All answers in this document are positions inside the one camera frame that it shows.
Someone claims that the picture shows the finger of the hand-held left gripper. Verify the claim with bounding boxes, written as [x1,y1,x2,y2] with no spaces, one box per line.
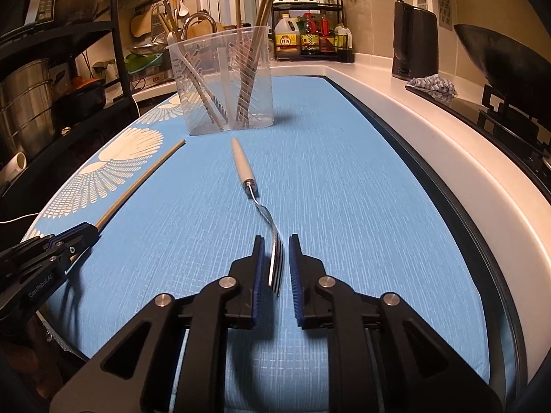
[0,226,101,287]
[17,222,94,249]

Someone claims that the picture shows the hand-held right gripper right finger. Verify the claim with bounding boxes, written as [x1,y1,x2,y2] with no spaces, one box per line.
[288,233,504,413]

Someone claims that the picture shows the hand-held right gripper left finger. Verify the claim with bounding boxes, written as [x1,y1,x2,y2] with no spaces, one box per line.
[49,235,265,413]

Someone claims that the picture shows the wooden chopstick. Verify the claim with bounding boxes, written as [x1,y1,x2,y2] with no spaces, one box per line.
[241,0,279,129]
[172,39,224,131]
[235,0,243,123]
[95,138,187,230]
[238,0,273,129]
[178,47,217,124]
[236,0,267,127]

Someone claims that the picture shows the steel fork white handle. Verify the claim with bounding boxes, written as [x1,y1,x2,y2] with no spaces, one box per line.
[231,138,286,297]

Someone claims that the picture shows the clear plastic utensil container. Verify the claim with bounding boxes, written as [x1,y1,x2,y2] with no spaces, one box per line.
[167,26,273,137]

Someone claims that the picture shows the white plastic tube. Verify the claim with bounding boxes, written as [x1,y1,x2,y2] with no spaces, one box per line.
[0,152,29,187]

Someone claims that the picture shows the blue cloth white fan print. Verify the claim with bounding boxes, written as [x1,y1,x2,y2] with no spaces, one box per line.
[21,75,492,399]

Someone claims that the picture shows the black cooking pan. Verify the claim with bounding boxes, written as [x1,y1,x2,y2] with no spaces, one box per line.
[53,78,108,126]

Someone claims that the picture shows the steel stockpot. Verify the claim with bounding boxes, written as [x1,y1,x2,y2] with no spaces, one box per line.
[0,59,55,161]

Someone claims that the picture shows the green plastic basin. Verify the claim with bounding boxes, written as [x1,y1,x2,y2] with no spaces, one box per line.
[124,53,167,77]

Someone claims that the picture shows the black metal shelf rack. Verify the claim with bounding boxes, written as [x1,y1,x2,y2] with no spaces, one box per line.
[0,0,184,207]

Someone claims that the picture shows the steel bowl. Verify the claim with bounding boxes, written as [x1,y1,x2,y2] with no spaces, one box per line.
[130,42,169,57]

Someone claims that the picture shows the wooden cutting board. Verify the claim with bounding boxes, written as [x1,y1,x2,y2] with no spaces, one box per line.
[129,14,152,38]

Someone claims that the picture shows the dark bowl on shelf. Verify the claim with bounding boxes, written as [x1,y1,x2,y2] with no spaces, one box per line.
[55,0,103,25]

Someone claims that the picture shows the metal grater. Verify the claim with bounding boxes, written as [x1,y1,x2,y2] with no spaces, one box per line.
[151,3,167,36]

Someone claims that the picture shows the knitted dishcloth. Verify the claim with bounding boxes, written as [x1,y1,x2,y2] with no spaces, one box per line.
[406,75,459,103]

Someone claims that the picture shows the yellow oil jug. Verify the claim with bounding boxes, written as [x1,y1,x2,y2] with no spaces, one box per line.
[274,13,301,58]

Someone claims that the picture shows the chrome kitchen faucet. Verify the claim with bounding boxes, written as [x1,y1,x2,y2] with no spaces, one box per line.
[180,12,217,40]

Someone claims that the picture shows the clear oil bottle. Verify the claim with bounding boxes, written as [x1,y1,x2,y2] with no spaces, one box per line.
[333,24,354,51]

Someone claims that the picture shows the red sauce bottle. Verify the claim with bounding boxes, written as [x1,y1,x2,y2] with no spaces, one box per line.
[301,12,320,55]
[319,10,335,53]

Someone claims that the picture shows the black spice rack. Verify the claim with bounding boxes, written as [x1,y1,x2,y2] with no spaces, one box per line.
[271,0,355,64]

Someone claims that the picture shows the black gas stove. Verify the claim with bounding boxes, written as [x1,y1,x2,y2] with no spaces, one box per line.
[405,84,551,169]

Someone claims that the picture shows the black electric kettle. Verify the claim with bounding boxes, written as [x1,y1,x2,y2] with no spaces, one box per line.
[391,0,439,81]

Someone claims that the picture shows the black wok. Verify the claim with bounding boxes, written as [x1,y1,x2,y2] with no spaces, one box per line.
[453,23,551,100]

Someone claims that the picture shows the wide wall vent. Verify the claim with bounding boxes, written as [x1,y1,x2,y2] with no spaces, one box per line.
[432,0,452,32]

